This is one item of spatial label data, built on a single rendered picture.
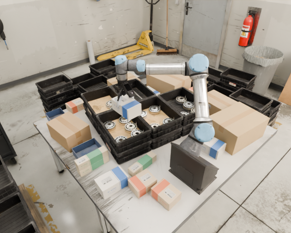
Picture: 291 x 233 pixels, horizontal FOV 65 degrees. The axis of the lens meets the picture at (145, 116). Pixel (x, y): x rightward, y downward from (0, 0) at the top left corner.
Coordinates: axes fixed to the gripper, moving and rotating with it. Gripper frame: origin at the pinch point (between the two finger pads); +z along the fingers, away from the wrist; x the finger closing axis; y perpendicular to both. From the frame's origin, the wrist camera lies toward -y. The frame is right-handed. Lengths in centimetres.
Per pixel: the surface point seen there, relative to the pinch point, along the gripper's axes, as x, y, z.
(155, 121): -27.0, -2.4, 28.4
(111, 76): -85, 158, 64
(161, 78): -76, 40, 21
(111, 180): 34, -25, 33
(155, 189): 17, -49, 34
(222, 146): -47, -56, 33
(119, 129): 2.0, 9.9, 28.3
